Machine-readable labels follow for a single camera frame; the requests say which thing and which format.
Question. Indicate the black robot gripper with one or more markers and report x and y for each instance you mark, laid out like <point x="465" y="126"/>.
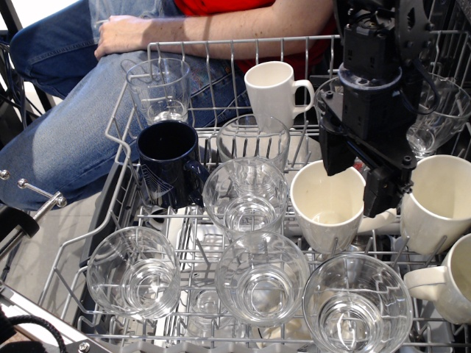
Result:
<point x="370" y="122"/>

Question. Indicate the person's bare forearm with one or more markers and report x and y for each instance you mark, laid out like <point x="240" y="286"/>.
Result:
<point x="227" y="34"/>

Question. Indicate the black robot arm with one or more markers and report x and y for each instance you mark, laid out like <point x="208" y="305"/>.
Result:
<point x="379" y="34"/>

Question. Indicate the cream ceramic cup centre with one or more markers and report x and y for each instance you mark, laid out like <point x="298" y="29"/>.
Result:
<point x="328" y="209"/>

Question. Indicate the person's bare hand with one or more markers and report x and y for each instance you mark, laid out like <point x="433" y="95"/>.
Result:
<point x="125" y="33"/>

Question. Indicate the cream mug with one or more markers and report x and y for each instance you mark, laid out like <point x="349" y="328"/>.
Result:
<point x="446" y="286"/>
<point x="436" y="213"/>

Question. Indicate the clear glass back right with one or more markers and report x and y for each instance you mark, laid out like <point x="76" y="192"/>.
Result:
<point x="429" y="132"/>

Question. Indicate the white ceramic mug back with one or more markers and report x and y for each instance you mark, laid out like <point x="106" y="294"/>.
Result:
<point x="274" y="93"/>

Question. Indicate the clear glass behind centre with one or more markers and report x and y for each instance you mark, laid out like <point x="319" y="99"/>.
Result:
<point x="250" y="136"/>

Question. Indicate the red shirt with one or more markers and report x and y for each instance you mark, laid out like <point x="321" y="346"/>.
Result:
<point x="300" y="54"/>

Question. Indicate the clear glass front right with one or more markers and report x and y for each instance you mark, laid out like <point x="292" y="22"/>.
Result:
<point x="356" y="303"/>

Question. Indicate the cream mug far right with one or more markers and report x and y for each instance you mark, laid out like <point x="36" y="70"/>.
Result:
<point x="446" y="286"/>

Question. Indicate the clear glass front centre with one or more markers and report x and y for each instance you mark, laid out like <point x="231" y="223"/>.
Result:
<point x="260" y="278"/>

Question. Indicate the dark blue ceramic mug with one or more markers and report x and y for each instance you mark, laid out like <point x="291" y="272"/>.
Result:
<point x="170" y="164"/>

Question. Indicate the small clear glass lower rack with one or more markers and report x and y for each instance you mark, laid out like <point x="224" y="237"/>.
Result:
<point x="207" y="313"/>

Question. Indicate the tall clear glass back left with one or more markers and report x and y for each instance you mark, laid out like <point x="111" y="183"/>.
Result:
<point x="160" y="89"/>

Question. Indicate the clear glass front left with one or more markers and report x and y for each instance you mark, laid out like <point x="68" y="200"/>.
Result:
<point x="134" y="272"/>

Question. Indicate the blue denim jeans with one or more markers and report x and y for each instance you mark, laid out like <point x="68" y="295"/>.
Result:
<point x="66" y="149"/>

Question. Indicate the grey wire dishwasher rack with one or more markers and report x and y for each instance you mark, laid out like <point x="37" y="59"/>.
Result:
<point x="198" y="244"/>

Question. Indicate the metal clamp with black handle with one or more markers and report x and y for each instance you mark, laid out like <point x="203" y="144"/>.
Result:
<point x="17" y="224"/>

